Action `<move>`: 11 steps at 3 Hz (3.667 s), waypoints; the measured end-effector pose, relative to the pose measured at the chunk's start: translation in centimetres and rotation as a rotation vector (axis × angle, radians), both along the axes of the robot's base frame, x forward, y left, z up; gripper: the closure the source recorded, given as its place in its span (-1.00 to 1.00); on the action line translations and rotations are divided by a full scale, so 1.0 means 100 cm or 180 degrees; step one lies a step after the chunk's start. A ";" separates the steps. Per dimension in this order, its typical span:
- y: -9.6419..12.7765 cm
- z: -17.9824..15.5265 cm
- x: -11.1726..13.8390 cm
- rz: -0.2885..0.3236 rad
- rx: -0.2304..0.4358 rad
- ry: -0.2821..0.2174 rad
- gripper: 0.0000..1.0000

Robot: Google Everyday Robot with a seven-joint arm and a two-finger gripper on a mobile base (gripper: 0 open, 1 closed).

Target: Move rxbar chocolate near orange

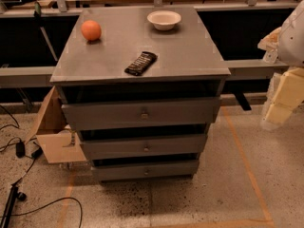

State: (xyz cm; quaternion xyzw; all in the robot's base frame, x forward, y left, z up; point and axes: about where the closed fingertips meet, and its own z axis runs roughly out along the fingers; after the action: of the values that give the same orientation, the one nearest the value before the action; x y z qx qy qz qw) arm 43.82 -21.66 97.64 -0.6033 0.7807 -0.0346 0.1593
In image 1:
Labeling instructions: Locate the clear sanitizer bottle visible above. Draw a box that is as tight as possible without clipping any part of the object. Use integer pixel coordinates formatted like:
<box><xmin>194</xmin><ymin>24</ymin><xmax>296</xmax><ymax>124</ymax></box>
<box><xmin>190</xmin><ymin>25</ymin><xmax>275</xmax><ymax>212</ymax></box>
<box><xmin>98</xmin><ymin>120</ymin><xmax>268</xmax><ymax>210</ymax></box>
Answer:
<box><xmin>263</xmin><ymin>49</ymin><xmax>277</xmax><ymax>64</ymax></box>

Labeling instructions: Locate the grey drawer cabinet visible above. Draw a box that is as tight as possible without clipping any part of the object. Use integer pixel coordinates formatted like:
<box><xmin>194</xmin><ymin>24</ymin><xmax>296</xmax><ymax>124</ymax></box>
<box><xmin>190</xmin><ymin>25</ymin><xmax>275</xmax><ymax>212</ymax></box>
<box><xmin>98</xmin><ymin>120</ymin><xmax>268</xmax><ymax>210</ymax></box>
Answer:
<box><xmin>51</xmin><ymin>7</ymin><xmax>230</xmax><ymax>168</ymax></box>

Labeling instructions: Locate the black rxbar chocolate bar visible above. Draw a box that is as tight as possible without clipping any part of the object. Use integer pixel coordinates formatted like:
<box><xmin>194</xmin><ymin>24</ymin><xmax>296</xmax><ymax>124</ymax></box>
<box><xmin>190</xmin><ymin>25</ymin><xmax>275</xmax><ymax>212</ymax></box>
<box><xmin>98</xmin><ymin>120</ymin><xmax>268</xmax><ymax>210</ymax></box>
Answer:
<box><xmin>124</xmin><ymin>51</ymin><xmax>158</xmax><ymax>76</ymax></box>

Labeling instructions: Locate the black stand leg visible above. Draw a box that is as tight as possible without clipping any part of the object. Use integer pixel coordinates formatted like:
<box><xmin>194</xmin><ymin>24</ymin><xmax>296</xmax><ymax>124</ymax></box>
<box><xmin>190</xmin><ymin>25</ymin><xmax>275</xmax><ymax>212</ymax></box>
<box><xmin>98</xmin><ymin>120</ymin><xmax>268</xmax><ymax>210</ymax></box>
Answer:
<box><xmin>0</xmin><ymin>184</ymin><xmax>27</xmax><ymax>228</ymax></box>

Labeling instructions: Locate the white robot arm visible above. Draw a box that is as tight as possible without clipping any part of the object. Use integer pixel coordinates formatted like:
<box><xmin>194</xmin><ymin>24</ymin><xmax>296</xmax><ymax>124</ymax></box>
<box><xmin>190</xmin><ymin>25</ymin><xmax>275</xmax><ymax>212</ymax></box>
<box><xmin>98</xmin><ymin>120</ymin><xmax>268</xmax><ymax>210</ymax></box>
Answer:
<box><xmin>257</xmin><ymin>1</ymin><xmax>304</xmax><ymax>130</ymax></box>

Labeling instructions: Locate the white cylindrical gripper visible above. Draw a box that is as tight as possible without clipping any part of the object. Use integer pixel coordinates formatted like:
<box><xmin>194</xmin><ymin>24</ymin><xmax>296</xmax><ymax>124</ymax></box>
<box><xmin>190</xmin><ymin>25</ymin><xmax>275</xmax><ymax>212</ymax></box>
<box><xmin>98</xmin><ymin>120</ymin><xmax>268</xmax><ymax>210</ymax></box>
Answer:
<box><xmin>257</xmin><ymin>28</ymin><xmax>304</xmax><ymax>130</ymax></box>

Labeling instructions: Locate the orange fruit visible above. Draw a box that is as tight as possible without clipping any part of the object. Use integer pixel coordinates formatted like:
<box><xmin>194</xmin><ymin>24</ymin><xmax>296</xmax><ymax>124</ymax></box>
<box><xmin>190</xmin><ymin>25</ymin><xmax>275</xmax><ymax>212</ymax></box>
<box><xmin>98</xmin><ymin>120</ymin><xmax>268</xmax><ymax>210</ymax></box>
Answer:
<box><xmin>81</xmin><ymin>20</ymin><xmax>102</xmax><ymax>41</ymax></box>

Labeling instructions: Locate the white paper bowl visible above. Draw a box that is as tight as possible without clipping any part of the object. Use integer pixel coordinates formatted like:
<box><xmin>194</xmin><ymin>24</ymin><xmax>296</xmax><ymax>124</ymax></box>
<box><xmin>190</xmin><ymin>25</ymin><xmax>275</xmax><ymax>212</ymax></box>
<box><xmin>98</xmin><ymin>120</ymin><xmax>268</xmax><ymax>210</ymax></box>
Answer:
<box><xmin>147</xmin><ymin>10</ymin><xmax>181</xmax><ymax>31</ymax></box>

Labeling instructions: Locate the black floor cable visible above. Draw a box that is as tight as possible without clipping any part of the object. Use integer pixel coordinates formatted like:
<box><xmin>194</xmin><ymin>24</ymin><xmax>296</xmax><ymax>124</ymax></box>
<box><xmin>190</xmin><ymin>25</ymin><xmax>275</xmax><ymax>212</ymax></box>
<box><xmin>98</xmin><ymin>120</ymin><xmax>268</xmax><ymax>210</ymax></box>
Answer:
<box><xmin>0</xmin><ymin>104</ymin><xmax>84</xmax><ymax>228</ymax></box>

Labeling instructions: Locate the black power adapter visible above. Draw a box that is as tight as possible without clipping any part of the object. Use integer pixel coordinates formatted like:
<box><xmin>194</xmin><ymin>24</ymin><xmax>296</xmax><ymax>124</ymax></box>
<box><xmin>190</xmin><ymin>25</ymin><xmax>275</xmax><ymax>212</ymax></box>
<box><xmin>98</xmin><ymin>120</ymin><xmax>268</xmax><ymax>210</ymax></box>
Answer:
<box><xmin>15</xmin><ymin>141</ymin><xmax>26</xmax><ymax>158</ymax></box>

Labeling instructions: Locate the grey metal rail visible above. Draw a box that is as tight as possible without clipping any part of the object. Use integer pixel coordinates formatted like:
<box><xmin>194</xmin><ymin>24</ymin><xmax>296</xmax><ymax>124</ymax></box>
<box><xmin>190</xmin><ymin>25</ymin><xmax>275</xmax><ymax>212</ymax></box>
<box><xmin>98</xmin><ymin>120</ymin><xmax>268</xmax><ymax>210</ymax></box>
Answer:
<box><xmin>0</xmin><ymin>59</ymin><xmax>288</xmax><ymax>88</ymax></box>

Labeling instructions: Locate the brown cardboard box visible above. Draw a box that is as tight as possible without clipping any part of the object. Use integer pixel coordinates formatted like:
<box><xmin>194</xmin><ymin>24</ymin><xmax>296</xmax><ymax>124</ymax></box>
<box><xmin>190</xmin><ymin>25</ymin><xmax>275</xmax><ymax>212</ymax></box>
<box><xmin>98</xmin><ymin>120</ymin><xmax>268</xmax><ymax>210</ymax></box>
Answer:
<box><xmin>25</xmin><ymin>87</ymin><xmax>86</xmax><ymax>163</ymax></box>

